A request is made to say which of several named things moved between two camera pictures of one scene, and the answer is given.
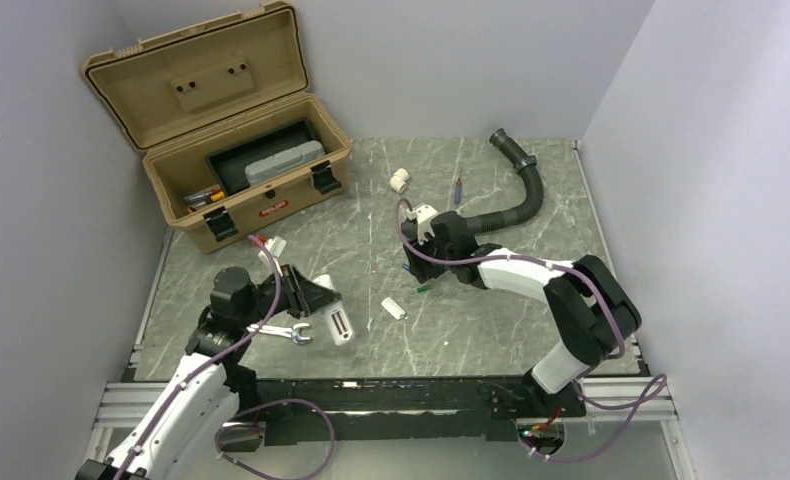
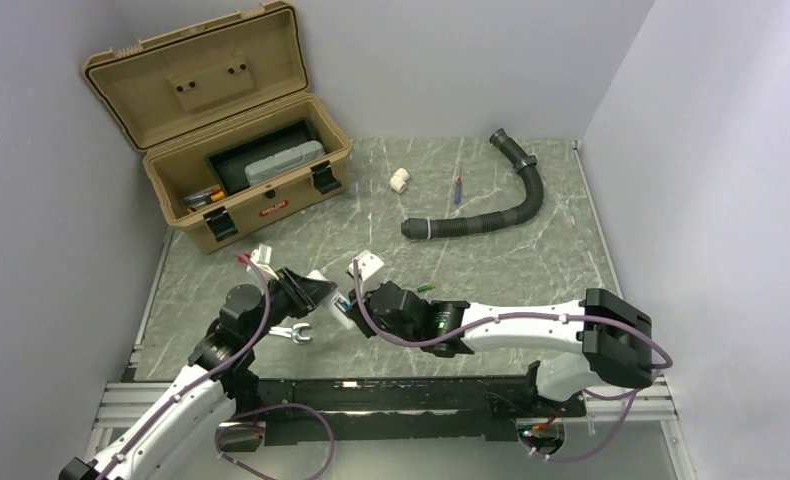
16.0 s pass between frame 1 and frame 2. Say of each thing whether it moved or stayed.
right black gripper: moved
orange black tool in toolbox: stayed
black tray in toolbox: stayed
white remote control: moved
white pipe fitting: stayed
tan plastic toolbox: stayed
